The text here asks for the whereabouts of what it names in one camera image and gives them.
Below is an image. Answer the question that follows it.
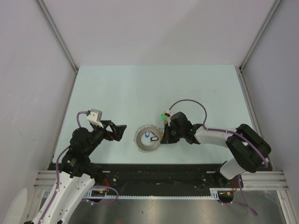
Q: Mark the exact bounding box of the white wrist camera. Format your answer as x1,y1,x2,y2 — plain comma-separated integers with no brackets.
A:
87,109,104,128
163,110,174,121

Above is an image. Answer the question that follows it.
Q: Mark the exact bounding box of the purple cable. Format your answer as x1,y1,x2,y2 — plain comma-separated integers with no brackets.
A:
168,99,269,215
38,111,120,224

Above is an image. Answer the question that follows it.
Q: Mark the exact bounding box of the large metal key organizer ring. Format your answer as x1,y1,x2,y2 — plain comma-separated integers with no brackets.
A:
133,124,163,153

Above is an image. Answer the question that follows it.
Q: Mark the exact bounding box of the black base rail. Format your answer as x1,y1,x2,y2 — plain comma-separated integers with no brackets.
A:
48,163,239,196

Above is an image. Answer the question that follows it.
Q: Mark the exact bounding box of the white cable duct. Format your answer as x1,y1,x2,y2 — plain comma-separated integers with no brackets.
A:
80,187,219,200

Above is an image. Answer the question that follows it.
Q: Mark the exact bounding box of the green key tag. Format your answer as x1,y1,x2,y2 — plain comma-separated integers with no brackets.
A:
161,114,167,122

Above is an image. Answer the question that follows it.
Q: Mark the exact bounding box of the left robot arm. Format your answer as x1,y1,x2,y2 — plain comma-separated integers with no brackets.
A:
30,120,127,224

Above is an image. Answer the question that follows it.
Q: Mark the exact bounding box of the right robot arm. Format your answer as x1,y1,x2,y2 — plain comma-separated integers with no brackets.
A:
161,111,271,187

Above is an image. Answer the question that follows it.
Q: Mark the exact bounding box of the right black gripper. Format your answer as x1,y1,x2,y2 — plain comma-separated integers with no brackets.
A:
161,123,184,144

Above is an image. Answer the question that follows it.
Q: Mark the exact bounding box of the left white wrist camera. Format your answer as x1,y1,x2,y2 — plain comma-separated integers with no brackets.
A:
87,109,104,128

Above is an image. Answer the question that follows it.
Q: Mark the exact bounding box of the black key tag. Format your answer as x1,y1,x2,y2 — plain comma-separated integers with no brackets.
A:
150,136,159,141

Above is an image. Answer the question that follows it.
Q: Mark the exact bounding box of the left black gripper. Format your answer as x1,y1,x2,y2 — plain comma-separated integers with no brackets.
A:
85,120,126,155

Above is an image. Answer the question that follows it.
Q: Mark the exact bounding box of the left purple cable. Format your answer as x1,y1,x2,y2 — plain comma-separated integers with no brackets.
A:
38,111,120,224

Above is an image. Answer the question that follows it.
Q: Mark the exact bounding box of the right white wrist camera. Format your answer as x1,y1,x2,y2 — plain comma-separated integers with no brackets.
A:
163,110,174,121

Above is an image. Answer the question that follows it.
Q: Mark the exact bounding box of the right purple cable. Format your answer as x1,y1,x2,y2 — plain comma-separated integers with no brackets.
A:
168,99,269,215

